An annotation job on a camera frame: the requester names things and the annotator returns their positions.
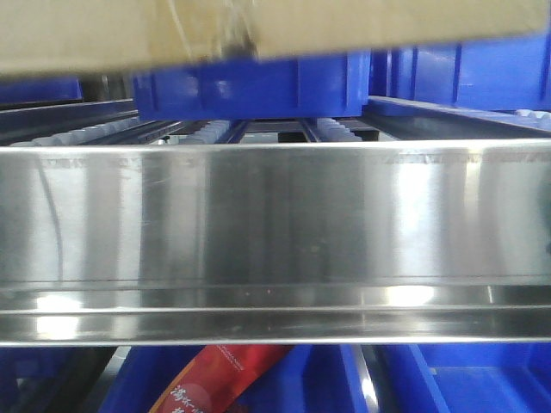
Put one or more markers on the brown cardboard carton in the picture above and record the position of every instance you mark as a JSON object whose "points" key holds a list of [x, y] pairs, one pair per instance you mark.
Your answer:
{"points": [[44, 38]]}

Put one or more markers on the blue plastic bin behind carton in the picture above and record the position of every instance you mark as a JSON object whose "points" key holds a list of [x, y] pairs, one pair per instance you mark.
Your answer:
{"points": [[334, 85]]}

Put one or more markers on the blue plastic bin lower middle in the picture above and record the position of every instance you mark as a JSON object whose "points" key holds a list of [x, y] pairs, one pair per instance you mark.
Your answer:
{"points": [[311, 378]]}

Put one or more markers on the red printed package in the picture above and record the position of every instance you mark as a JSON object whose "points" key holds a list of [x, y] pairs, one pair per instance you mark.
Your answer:
{"points": [[217, 376]]}

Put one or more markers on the blue plastic bin lower right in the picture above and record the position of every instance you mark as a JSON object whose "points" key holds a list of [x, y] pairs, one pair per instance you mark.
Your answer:
{"points": [[474, 377]]}

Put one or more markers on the blue plastic bin upper right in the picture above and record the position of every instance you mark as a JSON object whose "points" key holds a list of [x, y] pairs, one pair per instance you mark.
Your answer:
{"points": [[494, 75]]}

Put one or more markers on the blue plastic bin lower left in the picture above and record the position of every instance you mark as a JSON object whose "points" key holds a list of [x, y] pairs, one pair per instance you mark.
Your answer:
{"points": [[26, 363]]}

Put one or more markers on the stainless steel shelf rail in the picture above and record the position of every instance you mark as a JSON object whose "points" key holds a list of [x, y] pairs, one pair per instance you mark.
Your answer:
{"points": [[404, 241]]}

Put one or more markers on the shelf roller track frame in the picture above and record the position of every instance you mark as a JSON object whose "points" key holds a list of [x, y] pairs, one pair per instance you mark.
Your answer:
{"points": [[118, 123]]}

